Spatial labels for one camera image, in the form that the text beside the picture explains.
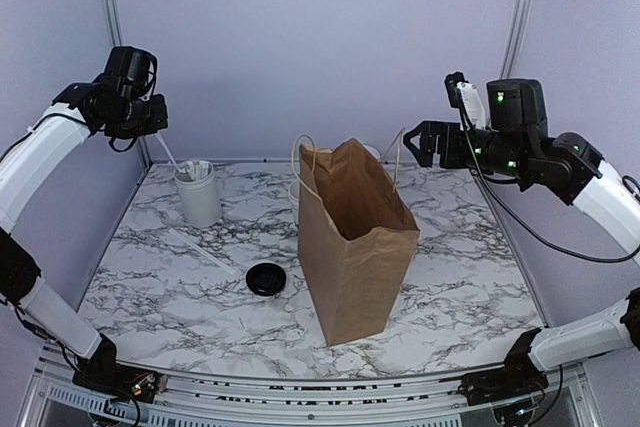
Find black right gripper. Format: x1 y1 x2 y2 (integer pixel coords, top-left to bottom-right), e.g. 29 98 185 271
405 119 531 180

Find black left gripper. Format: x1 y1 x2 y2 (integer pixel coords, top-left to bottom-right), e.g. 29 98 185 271
105 90 167 139

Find white straw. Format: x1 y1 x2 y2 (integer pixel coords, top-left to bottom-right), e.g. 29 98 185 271
155 132 179 170
168 228 235 275

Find brown paper takeout bag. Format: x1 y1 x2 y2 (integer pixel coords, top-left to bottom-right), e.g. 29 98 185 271
290 134 420 346

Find stack of white paper cups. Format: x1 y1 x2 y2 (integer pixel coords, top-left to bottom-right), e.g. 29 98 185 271
288 180 300 211

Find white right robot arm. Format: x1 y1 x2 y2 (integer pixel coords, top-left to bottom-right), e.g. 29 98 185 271
403 72 639 395

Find orange white ceramic bowl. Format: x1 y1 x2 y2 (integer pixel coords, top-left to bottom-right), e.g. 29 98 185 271
364 144 381 160

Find white container with sachets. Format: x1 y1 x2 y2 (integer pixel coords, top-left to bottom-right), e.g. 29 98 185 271
174 160 222 228

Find white wrapped straw on table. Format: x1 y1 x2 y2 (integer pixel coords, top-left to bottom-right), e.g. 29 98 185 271
168 228 235 275

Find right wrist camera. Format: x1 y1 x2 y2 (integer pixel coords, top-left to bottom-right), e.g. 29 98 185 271
444 72 490 129

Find left aluminium frame post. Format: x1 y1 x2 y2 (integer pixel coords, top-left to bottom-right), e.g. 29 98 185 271
103 0 153 173

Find aluminium frame post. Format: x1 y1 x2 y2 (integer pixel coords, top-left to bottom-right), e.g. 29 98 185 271
499 0 532 79
103 0 153 173

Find right aluminium frame post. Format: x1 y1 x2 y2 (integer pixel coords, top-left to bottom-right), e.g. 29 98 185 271
499 0 532 79

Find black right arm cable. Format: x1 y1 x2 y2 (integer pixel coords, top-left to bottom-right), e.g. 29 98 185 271
457 96 640 264

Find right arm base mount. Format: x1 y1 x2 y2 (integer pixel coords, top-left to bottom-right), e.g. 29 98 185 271
457 364 549 406

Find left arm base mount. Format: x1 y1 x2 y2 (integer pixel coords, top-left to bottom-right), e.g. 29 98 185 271
73 337 166 403

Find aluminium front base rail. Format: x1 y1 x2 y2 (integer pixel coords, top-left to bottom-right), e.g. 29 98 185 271
17 346 602 426

